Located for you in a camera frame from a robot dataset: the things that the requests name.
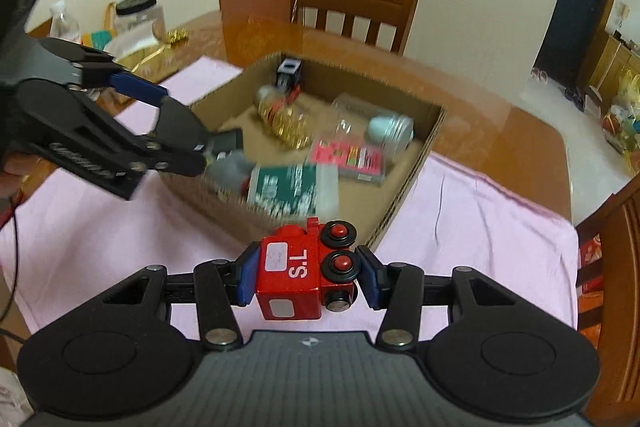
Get grey shark toy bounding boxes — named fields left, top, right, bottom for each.
left=205, top=150, right=256, bottom=195

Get red toy train car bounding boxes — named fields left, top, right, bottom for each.
left=255, top=218, right=360, bottom=322

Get clear bottle with gold clips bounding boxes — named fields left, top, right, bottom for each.
left=254, top=84, right=311, bottom=150

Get black toy train engine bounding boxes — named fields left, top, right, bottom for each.
left=274, top=57, right=303, bottom=94

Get white cotton swab box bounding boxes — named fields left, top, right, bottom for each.
left=247, top=164, right=340, bottom=222

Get red pen refill case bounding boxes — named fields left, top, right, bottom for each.
left=308, top=138, right=386, bottom=184

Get mint green earbud case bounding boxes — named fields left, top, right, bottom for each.
left=367, top=116, right=395, bottom=145

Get clear plastic jar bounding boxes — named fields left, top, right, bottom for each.
left=329, top=93, right=414, bottom=164

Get black digital timer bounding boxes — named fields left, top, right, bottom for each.
left=204, top=128, right=244, bottom=162

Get gold foil bag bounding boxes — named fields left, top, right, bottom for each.
left=116, top=28, right=189, bottom=83

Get clear jar with black lid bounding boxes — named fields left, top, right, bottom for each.
left=114, top=0, right=166, bottom=37

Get cardboard box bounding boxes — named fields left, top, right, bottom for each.
left=160, top=52, right=445, bottom=248

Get plastic water bottle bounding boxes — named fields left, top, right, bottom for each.
left=49, top=0, right=81, bottom=43

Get wooden chair right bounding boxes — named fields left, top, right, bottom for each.
left=576, top=176, right=639, bottom=426

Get wooden chair behind table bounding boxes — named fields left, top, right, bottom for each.
left=290, top=0, right=424, bottom=56

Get wooden sideboard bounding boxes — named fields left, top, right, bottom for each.
left=580, top=30, right=639, bottom=112

